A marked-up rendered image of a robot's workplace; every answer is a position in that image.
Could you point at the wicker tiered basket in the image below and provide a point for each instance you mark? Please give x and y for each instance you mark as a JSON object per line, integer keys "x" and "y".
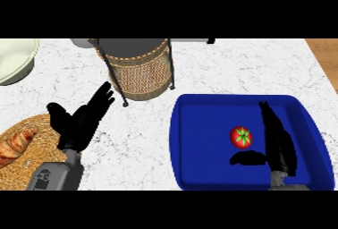
{"x": 141, "y": 68}

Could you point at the blue plastic tray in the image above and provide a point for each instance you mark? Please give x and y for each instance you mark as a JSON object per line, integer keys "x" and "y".
{"x": 212, "y": 125}

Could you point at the red tomato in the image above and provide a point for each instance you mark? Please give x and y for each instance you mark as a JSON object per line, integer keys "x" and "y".
{"x": 241, "y": 137}

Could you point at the pale green bowl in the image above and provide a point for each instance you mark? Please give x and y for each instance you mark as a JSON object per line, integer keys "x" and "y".
{"x": 14, "y": 59}

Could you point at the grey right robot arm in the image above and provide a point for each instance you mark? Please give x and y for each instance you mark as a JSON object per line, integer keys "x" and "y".
{"x": 284, "y": 182}

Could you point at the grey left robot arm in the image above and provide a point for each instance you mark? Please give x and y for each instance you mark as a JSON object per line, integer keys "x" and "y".
{"x": 57, "y": 174}

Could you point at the brown croissant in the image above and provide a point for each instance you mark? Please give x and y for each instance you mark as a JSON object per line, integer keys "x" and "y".
{"x": 15, "y": 144}

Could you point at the grey appliance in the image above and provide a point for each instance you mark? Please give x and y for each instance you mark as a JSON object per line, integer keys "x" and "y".
{"x": 185, "y": 40}

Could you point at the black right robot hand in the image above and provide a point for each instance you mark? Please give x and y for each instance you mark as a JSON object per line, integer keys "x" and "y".
{"x": 277, "y": 140}

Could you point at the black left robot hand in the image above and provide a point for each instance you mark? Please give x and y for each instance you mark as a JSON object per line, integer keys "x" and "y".
{"x": 82, "y": 120}

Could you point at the round woven placemat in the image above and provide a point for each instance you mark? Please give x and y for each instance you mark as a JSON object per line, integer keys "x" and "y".
{"x": 35, "y": 167}

